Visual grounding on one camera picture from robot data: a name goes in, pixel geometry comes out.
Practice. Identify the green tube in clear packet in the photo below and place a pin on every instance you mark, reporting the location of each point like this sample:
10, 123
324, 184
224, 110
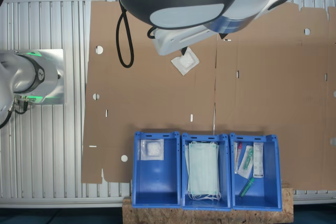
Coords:
246, 161

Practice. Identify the blue plastic bin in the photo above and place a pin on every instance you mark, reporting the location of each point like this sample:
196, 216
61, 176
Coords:
157, 182
262, 195
224, 171

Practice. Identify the chipboard wooden block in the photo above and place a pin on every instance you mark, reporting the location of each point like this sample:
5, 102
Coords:
210, 217

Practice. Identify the red-capped tube packet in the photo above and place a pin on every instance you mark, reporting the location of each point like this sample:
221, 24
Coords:
237, 155

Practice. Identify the pale green face mask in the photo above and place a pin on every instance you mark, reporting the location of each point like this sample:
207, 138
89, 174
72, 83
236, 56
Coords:
187, 155
203, 166

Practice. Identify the bare green tube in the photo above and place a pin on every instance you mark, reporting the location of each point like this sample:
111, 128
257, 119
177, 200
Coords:
246, 187

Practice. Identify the brown cardboard sheet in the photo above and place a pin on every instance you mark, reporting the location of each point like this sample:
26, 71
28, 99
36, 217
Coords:
275, 90
157, 98

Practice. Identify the white printed flat packet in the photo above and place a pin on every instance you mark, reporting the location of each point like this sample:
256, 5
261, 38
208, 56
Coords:
258, 161

